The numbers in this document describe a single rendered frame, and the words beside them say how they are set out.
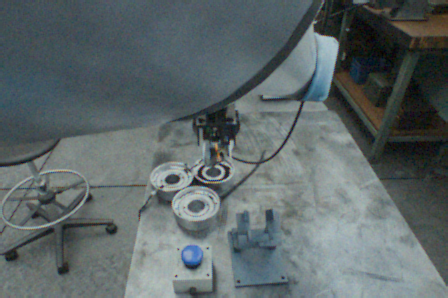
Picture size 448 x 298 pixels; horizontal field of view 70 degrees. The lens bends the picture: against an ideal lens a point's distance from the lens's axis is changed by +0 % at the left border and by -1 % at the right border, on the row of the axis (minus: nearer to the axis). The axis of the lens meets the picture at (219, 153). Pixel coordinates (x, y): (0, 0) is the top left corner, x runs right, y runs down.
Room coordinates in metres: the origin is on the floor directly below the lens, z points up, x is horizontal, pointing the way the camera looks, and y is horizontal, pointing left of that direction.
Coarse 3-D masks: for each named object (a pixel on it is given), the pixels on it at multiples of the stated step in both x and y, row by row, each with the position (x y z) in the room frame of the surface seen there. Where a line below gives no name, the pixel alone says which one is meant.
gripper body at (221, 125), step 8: (232, 104) 0.53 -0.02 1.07; (216, 112) 0.47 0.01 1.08; (224, 112) 0.48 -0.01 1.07; (232, 112) 0.51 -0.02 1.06; (200, 120) 0.49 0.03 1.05; (208, 120) 0.48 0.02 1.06; (216, 120) 0.47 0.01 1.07; (224, 120) 0.49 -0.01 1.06; (232, 120) 0.49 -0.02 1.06; (208, 128) 0.48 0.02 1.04; (216, 128) 0.48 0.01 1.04; (224, 128) 0.48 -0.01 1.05; (232, 128) 0.49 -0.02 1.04; (208, 136) 0.48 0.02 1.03; (216, 136) 0.49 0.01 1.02; (224, 136) 0.48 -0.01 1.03; (232, 136) 0.50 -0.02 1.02; (224, 144) 0.48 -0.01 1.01
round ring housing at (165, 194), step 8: (160, 168) 0.62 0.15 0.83; (168, 168) 0.62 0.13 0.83; (176, 168) 0.62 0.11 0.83; (184, 168) 0.62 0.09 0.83; (152, 176) 0.59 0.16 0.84; (168, 176) 0.60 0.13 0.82; (176, 176) 0.60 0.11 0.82; (192, 176) 0.58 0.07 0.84; (152, 184) 0.55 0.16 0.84; (176, 184) 0.56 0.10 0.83; (192, 184) 0.57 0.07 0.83; (160, 192) 0.53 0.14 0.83; (168, 192) 0.53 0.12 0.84; (176, 192) 0.53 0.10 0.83; (168, 200) 0.54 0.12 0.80
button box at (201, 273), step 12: (180, 252) 0.36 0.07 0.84; (204, 252) 0.36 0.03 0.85; (180, 264) 0.34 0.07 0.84; (204, 264) 0.34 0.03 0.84; (180, 276) 0.31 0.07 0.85; (192, 276) 0.31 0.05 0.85; (204, 276) 0.31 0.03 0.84; (180, 288) 0.31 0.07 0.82; (192, 288) 0.30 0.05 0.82; (204, 288) 0.31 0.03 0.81
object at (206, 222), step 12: (180, 192) 0.53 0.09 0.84; (192, 192) 0.54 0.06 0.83; (204, 192) 0.54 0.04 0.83; (192, 204) 0.51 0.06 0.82; (204, 204) 0.50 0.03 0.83; (216, 204) 0.50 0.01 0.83; (180, 216) 0.45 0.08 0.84; (192, 216) 0.47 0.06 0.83; (216, 216) 0.47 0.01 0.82; (192, 228) 0.44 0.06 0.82; (204, 228) 0.45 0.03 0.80
